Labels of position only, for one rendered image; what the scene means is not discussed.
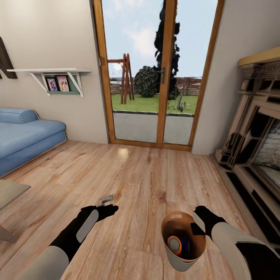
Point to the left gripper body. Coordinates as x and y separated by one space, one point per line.
107 211

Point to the trash can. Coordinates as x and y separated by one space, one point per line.
181 227

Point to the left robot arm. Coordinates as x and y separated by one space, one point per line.
53 261

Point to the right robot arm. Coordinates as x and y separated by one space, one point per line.
248 257

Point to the coffee table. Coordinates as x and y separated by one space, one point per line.
9 191

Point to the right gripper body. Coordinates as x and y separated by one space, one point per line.
196 230

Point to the sofa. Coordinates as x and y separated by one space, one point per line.
24 137

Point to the door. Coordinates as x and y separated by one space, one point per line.
155 57

